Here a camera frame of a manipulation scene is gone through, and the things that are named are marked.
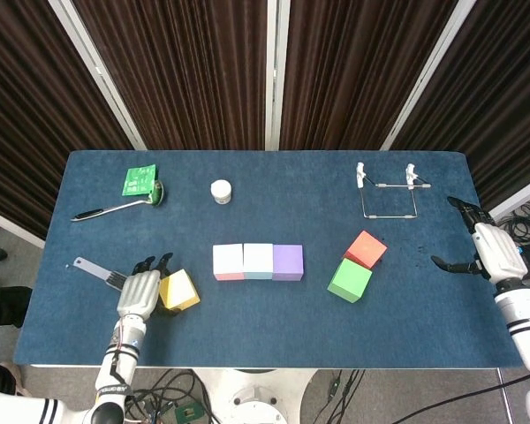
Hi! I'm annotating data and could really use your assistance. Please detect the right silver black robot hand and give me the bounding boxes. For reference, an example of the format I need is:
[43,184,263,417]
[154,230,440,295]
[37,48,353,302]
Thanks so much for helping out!
[431,196,529,286]

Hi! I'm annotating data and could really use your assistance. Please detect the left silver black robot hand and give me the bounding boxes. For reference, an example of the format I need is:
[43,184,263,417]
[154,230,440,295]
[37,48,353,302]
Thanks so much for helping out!
[116,252,174,319]

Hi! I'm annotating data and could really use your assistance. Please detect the yellow cube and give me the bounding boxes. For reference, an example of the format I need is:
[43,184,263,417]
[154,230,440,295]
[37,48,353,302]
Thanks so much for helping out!
[158,269,201,315]

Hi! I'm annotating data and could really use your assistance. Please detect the pink cube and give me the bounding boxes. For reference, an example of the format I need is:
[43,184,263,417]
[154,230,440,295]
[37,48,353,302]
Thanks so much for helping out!
[212,244,246,282]

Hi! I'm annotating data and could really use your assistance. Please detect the purple cube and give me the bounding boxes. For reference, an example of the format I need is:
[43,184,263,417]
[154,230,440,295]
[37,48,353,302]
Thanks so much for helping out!
[272,244,304,283]

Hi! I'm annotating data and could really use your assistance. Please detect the green cube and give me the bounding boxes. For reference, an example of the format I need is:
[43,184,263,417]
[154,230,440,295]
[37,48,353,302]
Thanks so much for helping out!
[327,258,374,305]

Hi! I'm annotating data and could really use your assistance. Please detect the light blue cube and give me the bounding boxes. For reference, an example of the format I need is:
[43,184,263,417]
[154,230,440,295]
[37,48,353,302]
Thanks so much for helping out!
[243,242,275,280]

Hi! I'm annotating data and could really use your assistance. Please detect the red orange cube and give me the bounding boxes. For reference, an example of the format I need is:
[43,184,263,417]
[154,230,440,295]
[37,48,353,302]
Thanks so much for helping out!
[343,230,389,270]

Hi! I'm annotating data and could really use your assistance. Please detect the grey brush black bristles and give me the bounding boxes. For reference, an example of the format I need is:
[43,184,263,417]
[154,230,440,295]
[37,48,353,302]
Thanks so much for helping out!
[65,256,129,292]

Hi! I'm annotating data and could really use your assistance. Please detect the blue table mat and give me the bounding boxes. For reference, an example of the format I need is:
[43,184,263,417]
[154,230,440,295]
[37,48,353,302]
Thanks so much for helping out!
[15,149,526,370]

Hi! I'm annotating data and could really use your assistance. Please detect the green packet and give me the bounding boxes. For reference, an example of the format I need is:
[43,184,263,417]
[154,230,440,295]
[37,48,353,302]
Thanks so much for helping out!
[121,163,159,196]

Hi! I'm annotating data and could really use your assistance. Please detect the green floor circuit board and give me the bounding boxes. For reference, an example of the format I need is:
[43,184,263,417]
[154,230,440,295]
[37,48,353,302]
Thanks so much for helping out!
[174,402,203,423]

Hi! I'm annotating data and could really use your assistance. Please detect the small white jar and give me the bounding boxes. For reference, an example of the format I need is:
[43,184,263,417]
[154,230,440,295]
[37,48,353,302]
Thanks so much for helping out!
[210,179,233,206]

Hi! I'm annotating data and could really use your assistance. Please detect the black fabric object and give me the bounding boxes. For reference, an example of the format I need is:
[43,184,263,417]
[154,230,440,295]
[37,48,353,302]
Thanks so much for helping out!
[0,278,34,330]

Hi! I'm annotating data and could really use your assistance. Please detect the brown curtain partition panel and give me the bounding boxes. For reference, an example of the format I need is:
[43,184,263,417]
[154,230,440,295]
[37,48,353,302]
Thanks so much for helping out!
[276,0,476,151]
[0,0,147,248]
[48,0,278,151]
[379,0,530,226]

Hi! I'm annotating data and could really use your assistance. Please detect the metal ladle black handle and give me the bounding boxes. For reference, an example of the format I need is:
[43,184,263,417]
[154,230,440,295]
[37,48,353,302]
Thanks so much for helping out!
[70,179,166,223]

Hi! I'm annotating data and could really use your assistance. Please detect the wire stand white clips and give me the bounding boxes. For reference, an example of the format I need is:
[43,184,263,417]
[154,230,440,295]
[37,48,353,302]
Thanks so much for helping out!
[355,162,433,221]

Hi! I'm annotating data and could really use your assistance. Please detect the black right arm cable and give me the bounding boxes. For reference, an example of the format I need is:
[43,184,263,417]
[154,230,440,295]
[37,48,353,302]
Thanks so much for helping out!
[395,374,530,424]

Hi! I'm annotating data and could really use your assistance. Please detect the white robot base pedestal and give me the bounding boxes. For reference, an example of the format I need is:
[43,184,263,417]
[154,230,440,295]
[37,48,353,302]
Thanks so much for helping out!
[193,368,315,424]

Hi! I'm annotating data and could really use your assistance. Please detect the black cable green plug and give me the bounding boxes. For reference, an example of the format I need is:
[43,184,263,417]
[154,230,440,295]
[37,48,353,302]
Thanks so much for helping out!
[317,368,367,424]

